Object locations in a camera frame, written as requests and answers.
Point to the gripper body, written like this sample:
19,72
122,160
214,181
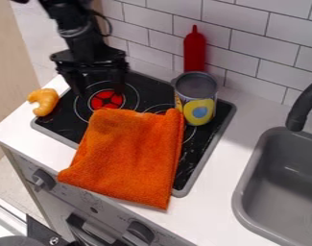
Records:
90,65

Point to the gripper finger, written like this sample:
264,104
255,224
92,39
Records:
118,84
75,86

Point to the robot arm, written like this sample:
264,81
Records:
74,22

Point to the can with yellow label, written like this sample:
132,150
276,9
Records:
196,97

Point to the toy stove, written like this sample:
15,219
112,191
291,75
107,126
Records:
132,105

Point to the toy croissant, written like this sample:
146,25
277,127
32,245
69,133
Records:
44,101

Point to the orange cloth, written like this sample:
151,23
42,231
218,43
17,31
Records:
127,153

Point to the red bottle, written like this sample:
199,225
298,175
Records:
194,49

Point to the tap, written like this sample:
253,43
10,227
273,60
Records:
302,105

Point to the toy sink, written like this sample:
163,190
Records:
282,189

